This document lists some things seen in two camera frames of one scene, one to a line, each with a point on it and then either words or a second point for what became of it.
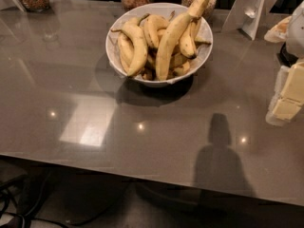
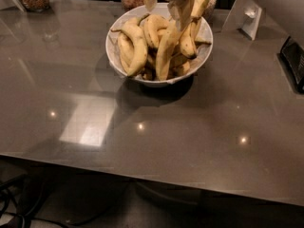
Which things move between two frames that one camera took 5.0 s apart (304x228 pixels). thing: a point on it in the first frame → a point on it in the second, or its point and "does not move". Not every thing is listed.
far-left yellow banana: (126, 50) does not move
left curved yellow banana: (139, 36) does not move
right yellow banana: (187, 44) does not move
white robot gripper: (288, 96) → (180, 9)
